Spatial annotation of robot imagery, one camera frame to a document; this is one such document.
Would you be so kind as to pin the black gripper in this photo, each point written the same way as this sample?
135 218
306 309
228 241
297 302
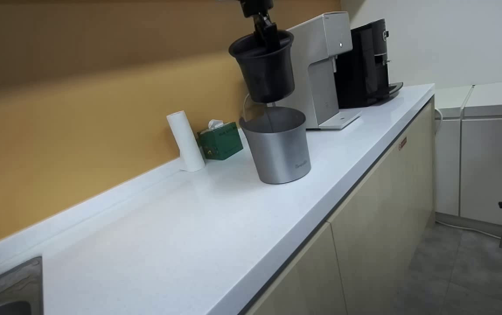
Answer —
256 8

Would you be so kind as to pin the grey metal bin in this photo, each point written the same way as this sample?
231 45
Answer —
278 155

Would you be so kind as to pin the black coffee machine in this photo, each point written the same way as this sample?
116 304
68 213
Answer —
366 64

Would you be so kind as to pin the green tissue box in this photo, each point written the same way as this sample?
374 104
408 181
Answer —
221 143

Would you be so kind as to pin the red warning sticker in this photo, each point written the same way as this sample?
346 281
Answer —
402 143

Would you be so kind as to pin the beige cabinet door with sticker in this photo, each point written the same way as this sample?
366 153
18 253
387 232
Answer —
383 211

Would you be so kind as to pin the white floor cabinet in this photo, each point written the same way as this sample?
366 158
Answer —
495 158
448 158

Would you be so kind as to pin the steel kitchen sink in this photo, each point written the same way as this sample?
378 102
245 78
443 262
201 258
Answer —
5 291

